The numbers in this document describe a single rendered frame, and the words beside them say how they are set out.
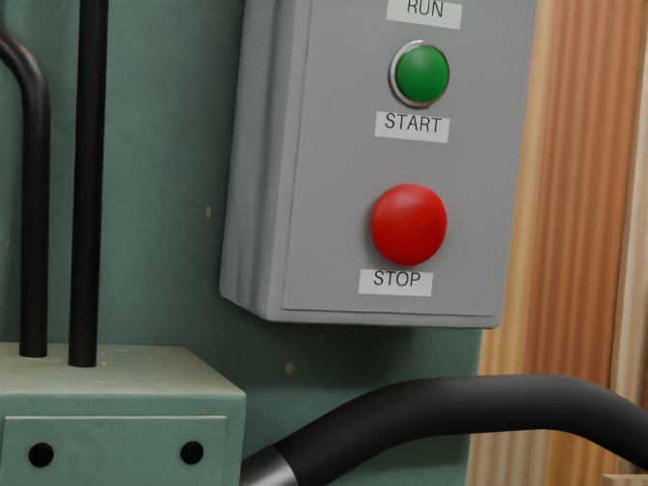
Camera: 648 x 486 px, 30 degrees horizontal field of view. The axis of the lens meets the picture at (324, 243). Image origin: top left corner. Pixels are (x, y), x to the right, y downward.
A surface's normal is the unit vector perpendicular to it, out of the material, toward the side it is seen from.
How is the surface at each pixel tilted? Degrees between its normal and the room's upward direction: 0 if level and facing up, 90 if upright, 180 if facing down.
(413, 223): 90
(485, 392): 52
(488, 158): 90
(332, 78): 90
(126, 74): 90
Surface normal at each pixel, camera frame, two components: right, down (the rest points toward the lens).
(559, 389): 0.44, -0.50
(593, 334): 0.32, 0.07
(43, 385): 0.10, -0.99
